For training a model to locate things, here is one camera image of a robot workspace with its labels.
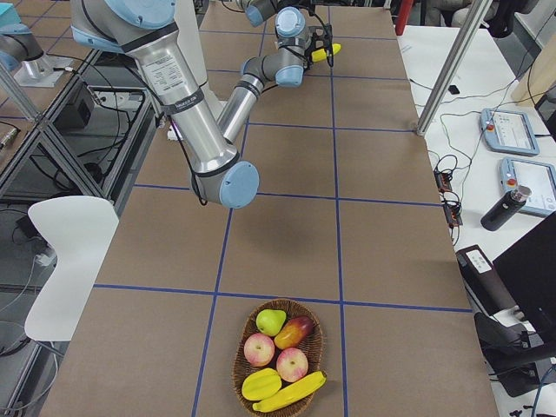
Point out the yellow banana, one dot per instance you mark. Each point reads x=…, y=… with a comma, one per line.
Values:
x=322, y=54
x=289, y=395

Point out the left pink apple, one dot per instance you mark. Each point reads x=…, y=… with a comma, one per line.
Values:
x=259, y=350

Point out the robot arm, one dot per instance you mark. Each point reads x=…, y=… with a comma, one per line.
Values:
x=147, y=32
x=302, y=39

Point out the teach pendant tablet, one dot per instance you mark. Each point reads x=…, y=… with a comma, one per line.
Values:
x=508, y=132
x=539, y=177

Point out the aluminium frame post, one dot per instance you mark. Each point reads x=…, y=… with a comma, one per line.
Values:
x=465, y=36

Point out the small black box device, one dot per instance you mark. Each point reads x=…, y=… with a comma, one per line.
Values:
x=453, y=89

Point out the right pink apple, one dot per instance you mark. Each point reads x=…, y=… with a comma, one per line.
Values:
x=292, y=364

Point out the yellow banana in basket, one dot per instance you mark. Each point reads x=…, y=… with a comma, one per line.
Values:
x=289, y=395

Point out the red yellow mango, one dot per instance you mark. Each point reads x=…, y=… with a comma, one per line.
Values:
x=294, y=332

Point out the upper teach pendant tablet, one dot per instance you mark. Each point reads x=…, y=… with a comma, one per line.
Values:
x=508, y=132

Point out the black cylindrical bottle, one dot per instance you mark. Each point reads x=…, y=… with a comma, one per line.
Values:
x=505, y=208

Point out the pink apple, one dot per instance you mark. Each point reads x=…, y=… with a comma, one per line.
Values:
x=292, y=364
x=259, y=350

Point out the white chair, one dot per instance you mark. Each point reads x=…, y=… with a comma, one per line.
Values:
x=80, y=229

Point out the green pear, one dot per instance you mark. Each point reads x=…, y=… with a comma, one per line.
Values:
x=270, y=321

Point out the wicker fruit basket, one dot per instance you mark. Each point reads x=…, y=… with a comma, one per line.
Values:
x=311, y=346

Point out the lower teach pendant tablet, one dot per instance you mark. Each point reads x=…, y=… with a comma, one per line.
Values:
x=539, y=177

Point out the yellow starfruit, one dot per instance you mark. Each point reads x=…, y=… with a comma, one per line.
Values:
x=261, y=384

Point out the black monitor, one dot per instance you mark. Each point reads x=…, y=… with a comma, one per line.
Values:
x=527, y=270

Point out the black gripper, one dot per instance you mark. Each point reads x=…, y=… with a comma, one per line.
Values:
x=328, y=53

